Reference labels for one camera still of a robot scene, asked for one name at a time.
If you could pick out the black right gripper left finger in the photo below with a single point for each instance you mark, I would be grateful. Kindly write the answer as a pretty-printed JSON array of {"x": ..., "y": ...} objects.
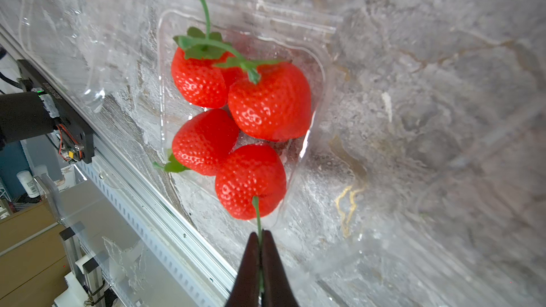
[{"x": 246, "y": 289}]

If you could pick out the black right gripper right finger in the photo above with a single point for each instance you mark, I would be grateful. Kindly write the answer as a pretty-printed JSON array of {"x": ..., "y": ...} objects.
[{"x": 277, "y": 291}]

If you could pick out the red strawberry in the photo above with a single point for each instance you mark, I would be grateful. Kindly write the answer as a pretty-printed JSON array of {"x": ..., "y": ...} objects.
[{"x": 251, "y": 182}]

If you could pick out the clear plastic clamshell container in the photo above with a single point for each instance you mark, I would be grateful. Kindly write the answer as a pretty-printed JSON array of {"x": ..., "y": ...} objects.
[{"x": 91, "y": 48}]

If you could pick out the packed strawberry with long stem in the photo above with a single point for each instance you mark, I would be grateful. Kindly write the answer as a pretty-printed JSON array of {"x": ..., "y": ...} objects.
[{"x": 195, "y": 70}]

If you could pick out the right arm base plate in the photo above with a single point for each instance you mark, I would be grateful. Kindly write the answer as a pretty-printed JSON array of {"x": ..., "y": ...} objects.
[{"x": 75, "y": 134}]

